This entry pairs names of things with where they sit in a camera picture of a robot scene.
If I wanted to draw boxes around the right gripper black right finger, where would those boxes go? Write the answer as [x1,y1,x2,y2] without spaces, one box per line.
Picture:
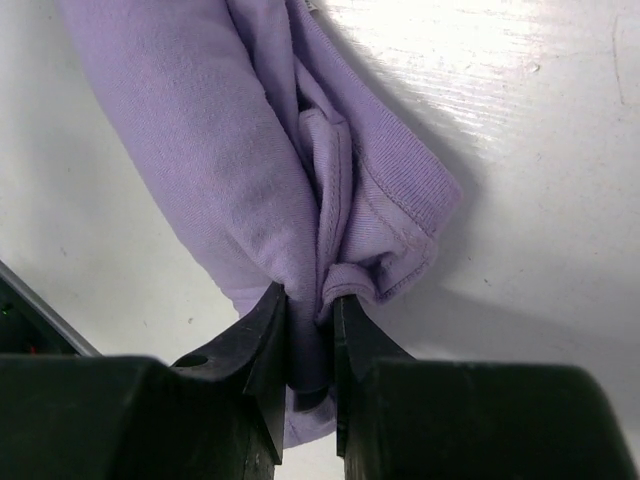
[333,296,638,479]

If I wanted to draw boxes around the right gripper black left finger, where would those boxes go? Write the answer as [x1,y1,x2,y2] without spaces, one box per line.
[1,284,286,479]

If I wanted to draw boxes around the lilac t shirt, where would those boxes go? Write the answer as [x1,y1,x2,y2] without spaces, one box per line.
[58,1,461,447]

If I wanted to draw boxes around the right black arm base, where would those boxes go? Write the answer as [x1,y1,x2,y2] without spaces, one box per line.
[1,280,79,355]

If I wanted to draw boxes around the aluminium frame rails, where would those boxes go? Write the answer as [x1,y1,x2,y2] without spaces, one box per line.
[1,262,100,357]

